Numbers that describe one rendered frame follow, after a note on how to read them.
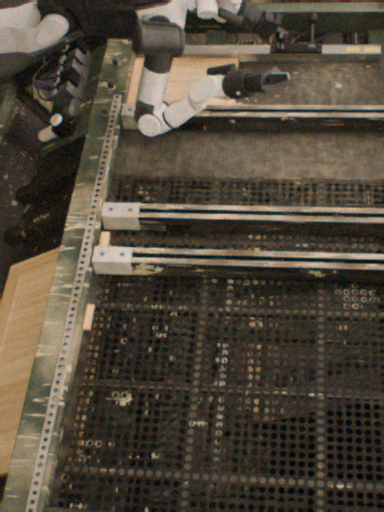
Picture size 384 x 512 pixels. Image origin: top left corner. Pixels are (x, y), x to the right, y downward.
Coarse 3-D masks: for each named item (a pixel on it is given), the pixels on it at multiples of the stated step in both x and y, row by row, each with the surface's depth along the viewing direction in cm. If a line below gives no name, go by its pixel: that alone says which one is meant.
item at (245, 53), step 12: (192, 48) 330; (204, 48) 329; (216, 48) 329; (228, 48) 328; (240, 48) 328; (252, 48) 327; (264, 48) 326; (324, 48) 324; (336, 48) 323; (360, 48) 322; (240, 60) 329; (252, 60) 328; (264, 60) 327; (276, 60) 327; (288, 60) 326; (300, 60) 326; (312, 60) 325; (324, 60) 325; (336, 60) 324; (348, 60) 324; (360, 60) 323; (372, 60) 322
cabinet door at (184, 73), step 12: (180, 60) 329; (192, 60) 329; (204, 60) 328; (216, 60) 328; (228, 60) 327; (132, 72) 328; (180, 72) 326; (192, 72) 325; (204, 72) 325; (132, 84) 324; (168, 84) 322; (180, 84) 322; (192, 84) 321; (132, 96) 320; (168, 96) 318; (180, 96) 318
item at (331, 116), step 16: (128, 112) 307; (208, 112) 305; (224, 112) 304; (240, 112) 303; (256, 112) 303; (272, 112) 302; (288, 112) 301; (304, 112) 301; (320, 112) 300; (336, 112) 299; (352, 112) 298; (368, 112) 299; (128, 128) 311; (176, 128) 309; (192, 128) 308; (208, 128) 308; (224, 128) 307; (240, 128) 306; (256, 128) 305; (272, 128) 305; (288, 128) 304; (304, 128) 303; (320, 128) 302; (336, 128) 302; (352, 128) 301; (368, 128) 300
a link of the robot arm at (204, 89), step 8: (200, 80) 266; (208, 80) 264; (216, 80) 263; (192, 88) 268; (200, 88) 266; (208, 88) 264; (216, 88) 263; (192, 96) 268; (200, 96) 266; (208, 96) 265; (192, 104) 270; (200, 104) 269
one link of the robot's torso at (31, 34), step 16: (0, 16) 292; (16, 16) 290; (32, 16) 291; (48, 16) 279; (0, 32) 290; (16, 32) 288; (32, 32) 285; (48, 32) 283; (64, 32) 283; (0, 48) 295; (16, 48) 295; (32, 48) 291
